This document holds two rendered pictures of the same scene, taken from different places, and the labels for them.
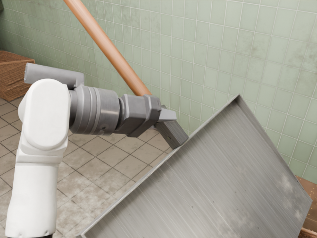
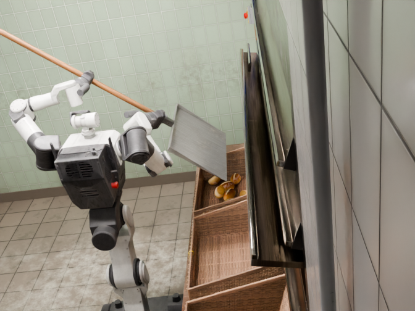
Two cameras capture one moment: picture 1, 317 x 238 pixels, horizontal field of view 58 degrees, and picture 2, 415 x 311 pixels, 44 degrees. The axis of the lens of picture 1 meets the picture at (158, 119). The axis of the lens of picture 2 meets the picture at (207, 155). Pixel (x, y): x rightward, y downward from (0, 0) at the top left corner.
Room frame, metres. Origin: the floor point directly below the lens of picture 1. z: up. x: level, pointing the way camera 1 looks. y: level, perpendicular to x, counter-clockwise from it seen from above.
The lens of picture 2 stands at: (-1.81, 1.17, 2.40)
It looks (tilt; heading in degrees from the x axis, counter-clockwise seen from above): 29 degrees down; 328
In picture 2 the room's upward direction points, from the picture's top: 10 degrees counter-clockwise
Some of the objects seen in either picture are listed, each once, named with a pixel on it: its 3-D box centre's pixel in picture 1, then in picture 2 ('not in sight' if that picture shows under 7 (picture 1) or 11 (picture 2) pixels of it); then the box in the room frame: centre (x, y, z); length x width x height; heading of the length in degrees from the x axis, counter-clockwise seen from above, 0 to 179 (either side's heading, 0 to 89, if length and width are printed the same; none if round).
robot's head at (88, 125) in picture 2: not in sight; (86, 123); (0.27, 0.49, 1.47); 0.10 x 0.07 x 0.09; 49
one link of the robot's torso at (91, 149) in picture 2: not in sight; (93, 168); (0.22, 0.54, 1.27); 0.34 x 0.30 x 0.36; 49
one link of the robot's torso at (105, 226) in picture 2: not in sight; (107, 218); (0.20, 0.55, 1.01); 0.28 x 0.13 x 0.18; 143
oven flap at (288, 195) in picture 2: not in sight; (275, 89); (-0.30, -0.14, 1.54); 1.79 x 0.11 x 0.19; 141
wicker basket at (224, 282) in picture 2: not in sight; (236, 247); (-0.14, 0.07, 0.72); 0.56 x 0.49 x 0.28; 142
